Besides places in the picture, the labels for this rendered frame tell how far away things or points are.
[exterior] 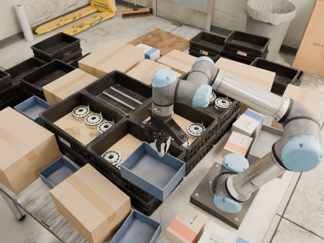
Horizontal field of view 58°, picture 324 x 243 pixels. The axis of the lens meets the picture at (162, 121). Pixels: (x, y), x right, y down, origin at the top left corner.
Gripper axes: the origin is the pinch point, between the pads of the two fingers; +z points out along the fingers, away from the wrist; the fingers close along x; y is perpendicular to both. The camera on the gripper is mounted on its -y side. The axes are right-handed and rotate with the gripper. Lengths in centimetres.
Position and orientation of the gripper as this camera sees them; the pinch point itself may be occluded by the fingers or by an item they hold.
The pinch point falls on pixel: (163, 154)
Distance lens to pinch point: 116.4
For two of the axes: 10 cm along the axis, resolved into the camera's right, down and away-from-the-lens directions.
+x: -6.0, 4.7, -6.5
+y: -8.0, -4.0, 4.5
